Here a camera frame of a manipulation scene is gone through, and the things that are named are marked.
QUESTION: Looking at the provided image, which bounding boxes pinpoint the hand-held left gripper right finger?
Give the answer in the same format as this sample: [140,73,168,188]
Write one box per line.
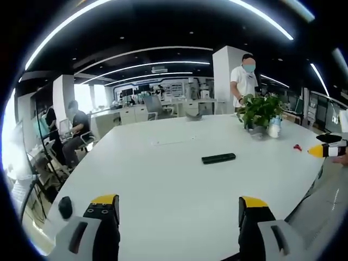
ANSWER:
[238,195,307,261]

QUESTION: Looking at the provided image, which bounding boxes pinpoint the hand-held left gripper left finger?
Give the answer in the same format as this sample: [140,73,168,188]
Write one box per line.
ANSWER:
[48,194,121,261]

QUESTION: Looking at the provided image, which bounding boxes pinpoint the black remote control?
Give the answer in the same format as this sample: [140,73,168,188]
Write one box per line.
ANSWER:
[201,152,237,165]

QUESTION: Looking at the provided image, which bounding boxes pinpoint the small black round object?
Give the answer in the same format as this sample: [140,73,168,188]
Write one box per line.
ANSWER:
[58,196,73,220]

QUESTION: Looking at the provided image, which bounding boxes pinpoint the white plastic bottle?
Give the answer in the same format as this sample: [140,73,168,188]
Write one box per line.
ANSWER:
[268,115,283,139]

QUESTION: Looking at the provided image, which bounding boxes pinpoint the green potted plant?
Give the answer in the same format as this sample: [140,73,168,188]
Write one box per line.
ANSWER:
[235,94,288,136]

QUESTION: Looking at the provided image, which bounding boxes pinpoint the white cabinet desk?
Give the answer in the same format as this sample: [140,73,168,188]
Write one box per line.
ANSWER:
[89,104,149,126]

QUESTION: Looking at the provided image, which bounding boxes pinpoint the dark grey curved object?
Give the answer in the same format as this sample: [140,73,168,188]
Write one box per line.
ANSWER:
[185,110,204,121]

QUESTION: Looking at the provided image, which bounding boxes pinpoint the grey office chair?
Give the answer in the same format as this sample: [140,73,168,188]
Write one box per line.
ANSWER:
[142,95,177,121]

